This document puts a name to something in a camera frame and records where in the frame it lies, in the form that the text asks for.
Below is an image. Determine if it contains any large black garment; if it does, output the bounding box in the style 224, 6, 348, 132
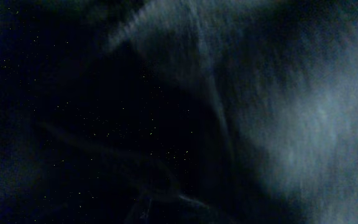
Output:
0, 1, 358, 223

